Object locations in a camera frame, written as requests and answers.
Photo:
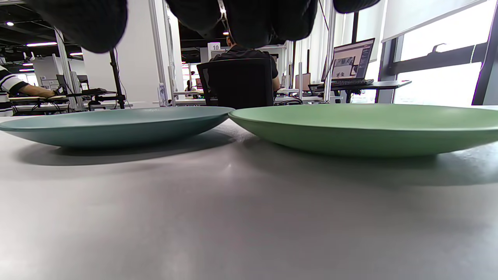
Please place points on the person's right hand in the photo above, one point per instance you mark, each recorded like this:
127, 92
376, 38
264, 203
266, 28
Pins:
249, 23

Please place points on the green plate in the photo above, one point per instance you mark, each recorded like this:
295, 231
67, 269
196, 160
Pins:
350, 128

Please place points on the blue plate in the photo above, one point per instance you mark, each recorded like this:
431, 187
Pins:
116, 124

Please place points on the white number sign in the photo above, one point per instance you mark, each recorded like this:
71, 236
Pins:
214, 47

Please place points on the black mesh office chair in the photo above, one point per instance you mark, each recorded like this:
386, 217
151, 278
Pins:
237, 85

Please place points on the white desk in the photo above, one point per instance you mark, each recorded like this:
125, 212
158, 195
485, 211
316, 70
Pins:
186, 101

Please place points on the open laptop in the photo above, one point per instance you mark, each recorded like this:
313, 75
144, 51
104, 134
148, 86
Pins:
350, 60

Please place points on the black tripod pole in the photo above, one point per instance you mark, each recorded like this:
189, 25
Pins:
116, 77

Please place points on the black curved standing desk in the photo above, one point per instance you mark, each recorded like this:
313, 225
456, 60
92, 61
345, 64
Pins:
381, 84

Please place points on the white roller blind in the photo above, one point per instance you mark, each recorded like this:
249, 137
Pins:
428, 15

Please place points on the ceiling light strip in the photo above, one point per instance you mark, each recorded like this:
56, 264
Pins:
41, 44

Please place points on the dark window frame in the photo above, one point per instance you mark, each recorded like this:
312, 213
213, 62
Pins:
435, 58

